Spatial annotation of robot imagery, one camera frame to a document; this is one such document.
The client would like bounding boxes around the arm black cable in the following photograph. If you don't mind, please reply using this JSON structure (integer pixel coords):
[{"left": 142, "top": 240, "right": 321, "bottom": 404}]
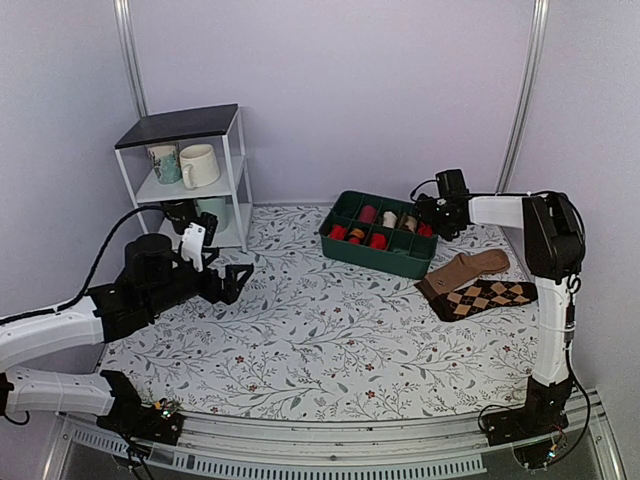
[
  {"left": 0, "top": 205, "right": 176, "bottom": 321},
  {"left": 409, "top": 179, "right": 589, "bottom": 401}
]

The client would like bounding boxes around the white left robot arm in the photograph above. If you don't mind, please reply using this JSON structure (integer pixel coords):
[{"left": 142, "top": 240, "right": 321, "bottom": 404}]
[{"left": 1, "top": 214, "right": 254, "bottom": 434}]

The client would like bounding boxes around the brown argyle sock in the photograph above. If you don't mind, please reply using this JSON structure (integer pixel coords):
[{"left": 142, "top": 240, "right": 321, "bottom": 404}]
[{"left": 429, "top": 280, "right": 538, "bottom": 322}]

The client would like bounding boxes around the orange red rolled sock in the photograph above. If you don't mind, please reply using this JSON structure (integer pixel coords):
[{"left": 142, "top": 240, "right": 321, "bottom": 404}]
[{"left": 346, "top": 228, "right": 366, "bottom": 245}]

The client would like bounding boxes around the left aluminium corner post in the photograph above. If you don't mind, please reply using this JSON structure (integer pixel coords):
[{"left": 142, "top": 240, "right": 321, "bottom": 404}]
[{"left": 113, "top": 0, "right": 148, "bottom": 118}]

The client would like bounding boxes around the tan brown sock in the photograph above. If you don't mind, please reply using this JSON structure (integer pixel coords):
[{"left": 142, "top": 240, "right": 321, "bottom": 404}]
[{"left": 415, "top": 249, "right": 510, "bottom": 300}]

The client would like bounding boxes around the red sock pair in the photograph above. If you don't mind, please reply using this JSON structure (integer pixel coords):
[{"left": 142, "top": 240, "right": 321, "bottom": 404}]
[{"left": 369, "top": 233, "right": 388, "bottom": 251}]

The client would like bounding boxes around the green divided storage box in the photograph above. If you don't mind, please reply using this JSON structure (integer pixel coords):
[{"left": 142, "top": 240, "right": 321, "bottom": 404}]
[{"left": 319, "top": 190, "right": 438, "bottom": 280}]

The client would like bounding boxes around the bright red rolled sock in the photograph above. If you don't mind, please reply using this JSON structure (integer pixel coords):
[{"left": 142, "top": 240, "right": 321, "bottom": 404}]
[{"left": 416, "top": 222, "right": 434, "bottom": 238}]

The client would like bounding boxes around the brown beige rolled sock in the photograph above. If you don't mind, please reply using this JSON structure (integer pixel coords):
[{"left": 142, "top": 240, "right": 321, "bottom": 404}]
[{"left": 399, "top": 214, "right": 418, "bottom": 234}]

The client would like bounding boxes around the mint green mug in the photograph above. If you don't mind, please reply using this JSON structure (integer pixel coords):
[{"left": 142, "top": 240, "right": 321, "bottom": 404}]
[{"left": 196, "top": 196, "right": 228, "bottom": 233}]

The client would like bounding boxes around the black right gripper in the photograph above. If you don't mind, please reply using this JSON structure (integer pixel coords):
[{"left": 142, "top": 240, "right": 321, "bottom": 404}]
[{"left": 410, "top": 193, "right": 458, "bottom": 241}]

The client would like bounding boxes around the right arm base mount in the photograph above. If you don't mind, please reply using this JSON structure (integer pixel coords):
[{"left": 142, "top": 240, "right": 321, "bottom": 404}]
[{"left": 477, "top": 374, "right": 589, "bottom": 471}]

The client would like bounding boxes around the aluminium front rail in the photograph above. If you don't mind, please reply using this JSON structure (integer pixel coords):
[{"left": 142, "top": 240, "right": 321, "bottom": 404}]
[{"left": 42, "top": 389, "right": 626, "bottom": 480}]

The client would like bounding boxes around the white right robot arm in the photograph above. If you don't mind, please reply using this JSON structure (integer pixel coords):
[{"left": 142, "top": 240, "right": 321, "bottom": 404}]
[{"left": 416, "top": 188, "right": 586, "bottom": 436}]

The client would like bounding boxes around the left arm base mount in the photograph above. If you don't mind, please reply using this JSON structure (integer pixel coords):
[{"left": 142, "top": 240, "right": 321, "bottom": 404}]
[{"left": 96, "top": 370, "right": 185, "bottom": 446}]

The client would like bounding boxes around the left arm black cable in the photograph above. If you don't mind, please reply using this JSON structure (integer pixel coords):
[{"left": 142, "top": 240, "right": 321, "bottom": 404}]
[{"left": 0, "top": 205, "right": 176, "bottom": 321}]

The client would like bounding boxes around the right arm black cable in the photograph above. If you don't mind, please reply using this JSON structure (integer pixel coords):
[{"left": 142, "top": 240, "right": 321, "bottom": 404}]
[{"left": 409, "top": 179, "right": 589, "bottom": 401}]

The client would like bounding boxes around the aluminium corner post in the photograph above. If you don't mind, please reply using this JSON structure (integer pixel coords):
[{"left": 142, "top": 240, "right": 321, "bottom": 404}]
[
  {"left": 113, "top": 0, "right": 148, "bottom": 118},
  {"left": 495, "top": 0, "right": 550, "bottom": 193}
]

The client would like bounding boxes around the right aluminium corner post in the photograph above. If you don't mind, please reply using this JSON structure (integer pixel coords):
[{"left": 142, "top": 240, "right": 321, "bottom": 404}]
[{"left": 495, "top": 0, "right": 550, "bottom": 193}]

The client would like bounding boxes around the red rolled sock front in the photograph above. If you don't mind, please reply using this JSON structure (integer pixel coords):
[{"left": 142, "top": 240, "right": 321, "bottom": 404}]
[{"left": 328, "top": 224, "right": 348, "bottom": 241}]

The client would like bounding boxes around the cream white mug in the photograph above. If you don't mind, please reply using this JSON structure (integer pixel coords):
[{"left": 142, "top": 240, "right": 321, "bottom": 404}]
[{"left": 179, "top": 144, "right": 220, "bottom": 190}]

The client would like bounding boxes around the white rolled sock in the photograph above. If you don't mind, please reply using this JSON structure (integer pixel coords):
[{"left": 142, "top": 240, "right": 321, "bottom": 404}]
[{"left": 382, "top": 211, "right": 398, "bottom": 229}]

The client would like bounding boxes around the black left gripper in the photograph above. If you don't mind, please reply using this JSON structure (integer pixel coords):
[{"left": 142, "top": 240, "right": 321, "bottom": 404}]
[{"left": 144, "top": 248, "right": 254, "bottom": 317}]

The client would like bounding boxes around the floral patterned table mat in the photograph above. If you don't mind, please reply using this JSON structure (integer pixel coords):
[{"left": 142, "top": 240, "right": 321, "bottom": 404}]
[{"left": 101, "top": 206, "right": 538, "bottom": 421}]

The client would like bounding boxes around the black mug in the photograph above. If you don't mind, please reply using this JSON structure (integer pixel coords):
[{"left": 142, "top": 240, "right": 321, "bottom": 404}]
[{"left": 160, "top": 199, "right": 198, "bottom": 235}]

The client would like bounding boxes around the white shelf with black top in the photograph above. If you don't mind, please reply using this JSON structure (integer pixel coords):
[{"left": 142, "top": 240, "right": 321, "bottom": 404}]
[{"left": 114, "top": 104, "right": 253, "bottom": 250}]

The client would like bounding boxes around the floral teal mug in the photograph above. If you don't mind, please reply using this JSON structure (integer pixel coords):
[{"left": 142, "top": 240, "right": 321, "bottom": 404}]
[{"left": 146, "top": 142, "right": 182, "bottom": 185}]

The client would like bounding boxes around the dark red rolled sock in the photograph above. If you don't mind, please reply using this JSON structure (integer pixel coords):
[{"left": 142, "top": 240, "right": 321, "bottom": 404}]
[{"left": 358, "top": 205, "right": 378, "bottom": 224}]

